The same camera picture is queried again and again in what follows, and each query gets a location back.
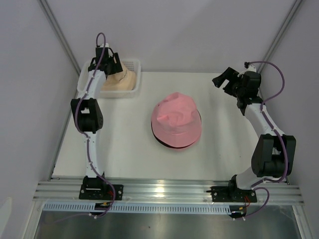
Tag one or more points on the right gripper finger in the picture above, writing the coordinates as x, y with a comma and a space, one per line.
218, 81
230, 74

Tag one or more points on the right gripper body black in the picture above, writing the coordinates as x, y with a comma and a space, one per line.
237, 90

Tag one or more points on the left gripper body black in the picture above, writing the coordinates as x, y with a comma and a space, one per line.
114, 68

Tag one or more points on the cream bucket hat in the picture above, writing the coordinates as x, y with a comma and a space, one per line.
123, 81

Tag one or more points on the black bucket hat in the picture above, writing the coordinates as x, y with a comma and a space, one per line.
167, 145

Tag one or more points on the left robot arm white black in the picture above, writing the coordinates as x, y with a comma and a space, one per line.
88, 120

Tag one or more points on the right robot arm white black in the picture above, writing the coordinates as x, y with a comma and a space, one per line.
272, 159

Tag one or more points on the white plastic basket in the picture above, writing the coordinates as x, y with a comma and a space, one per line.
96, 86

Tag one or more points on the left corner aluminium profile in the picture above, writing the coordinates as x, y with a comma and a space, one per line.
52, 20

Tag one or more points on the corner aluminium profile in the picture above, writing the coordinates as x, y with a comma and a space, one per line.
52, 20
283, 29

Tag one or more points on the right corner aluminium profile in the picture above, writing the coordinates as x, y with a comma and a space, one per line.
283, 29

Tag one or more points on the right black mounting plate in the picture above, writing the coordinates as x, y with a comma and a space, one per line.
227, 194

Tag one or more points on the black mounting plate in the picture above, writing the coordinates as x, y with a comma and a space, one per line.
227, 194
102, 193

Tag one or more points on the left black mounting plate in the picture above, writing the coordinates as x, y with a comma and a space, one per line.
102, 193

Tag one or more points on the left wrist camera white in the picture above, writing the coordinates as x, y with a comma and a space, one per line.
104, 50

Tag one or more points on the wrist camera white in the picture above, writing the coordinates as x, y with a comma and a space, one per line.
104, 50
248, 68

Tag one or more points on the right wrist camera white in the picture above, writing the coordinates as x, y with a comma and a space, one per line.
248, 68

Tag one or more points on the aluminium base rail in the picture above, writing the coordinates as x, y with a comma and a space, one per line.
66, 179

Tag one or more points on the white slotted cable duct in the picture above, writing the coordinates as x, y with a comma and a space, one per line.
139, 208

